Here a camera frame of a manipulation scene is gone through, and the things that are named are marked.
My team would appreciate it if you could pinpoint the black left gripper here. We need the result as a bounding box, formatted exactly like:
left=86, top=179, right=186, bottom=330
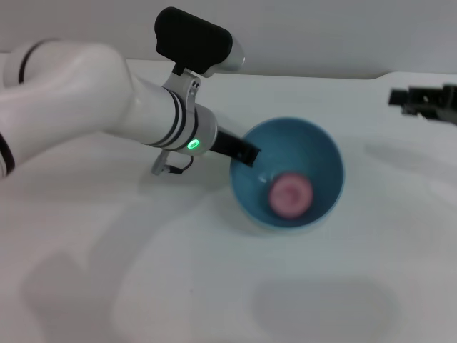
left=212, top=129, right=263, bottom=168

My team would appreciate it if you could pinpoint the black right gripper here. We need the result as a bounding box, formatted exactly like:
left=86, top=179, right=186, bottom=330
left=388, top=84, right=457, bottom=126

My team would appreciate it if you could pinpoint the blue bowl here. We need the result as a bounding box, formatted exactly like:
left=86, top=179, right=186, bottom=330
left=229, top=116, right=346, bottom=232

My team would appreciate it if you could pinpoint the pink toy peach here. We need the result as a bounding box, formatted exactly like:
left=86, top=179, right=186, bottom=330
left=268, top=171, right=314, bottom=219

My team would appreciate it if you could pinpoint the left arm connector cable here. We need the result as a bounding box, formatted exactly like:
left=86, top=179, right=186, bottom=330
left=151, top=149, right=196, bottom=176

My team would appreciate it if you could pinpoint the black and silver left wrist camera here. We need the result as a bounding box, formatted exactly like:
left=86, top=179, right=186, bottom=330
left=154, top=6, right=246, bottom=78

